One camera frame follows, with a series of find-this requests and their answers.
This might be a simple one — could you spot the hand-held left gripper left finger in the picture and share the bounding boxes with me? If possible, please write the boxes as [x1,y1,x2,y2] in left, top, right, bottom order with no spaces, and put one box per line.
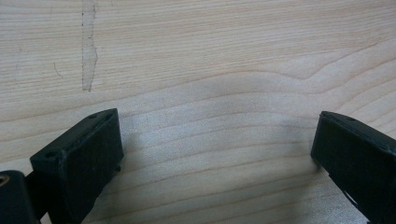
[25,107,125,224]

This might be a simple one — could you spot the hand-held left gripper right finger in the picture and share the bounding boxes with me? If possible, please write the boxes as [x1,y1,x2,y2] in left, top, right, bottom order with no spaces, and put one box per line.
[310,110,396,224]

